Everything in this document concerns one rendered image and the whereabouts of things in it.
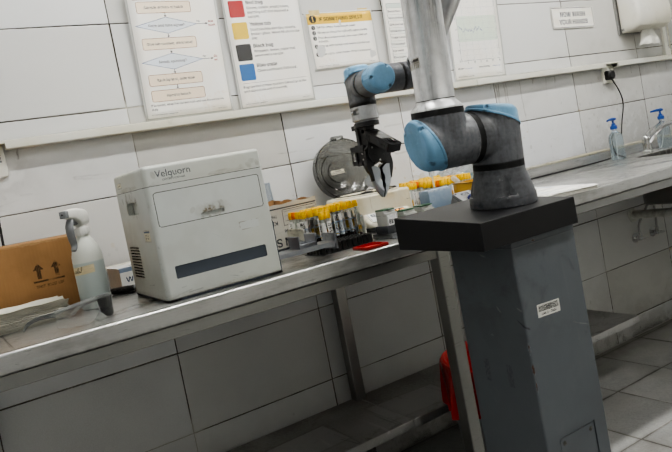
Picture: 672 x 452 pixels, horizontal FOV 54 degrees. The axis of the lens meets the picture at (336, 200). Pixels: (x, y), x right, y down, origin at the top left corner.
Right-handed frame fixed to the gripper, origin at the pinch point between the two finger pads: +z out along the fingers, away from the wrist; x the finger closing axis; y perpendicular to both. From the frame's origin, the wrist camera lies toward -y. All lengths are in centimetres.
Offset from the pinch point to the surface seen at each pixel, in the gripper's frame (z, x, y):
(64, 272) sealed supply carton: 3, 79, 29
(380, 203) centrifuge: 4.4, -13.3, 20.3
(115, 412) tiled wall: 49, 68, 61
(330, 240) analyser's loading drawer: 8.7, 22.0, -2.5
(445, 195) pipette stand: 5.3, -24.6, 2.9
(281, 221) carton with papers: 2.8, 20.8, 23.2
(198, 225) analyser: -2, 56, -5
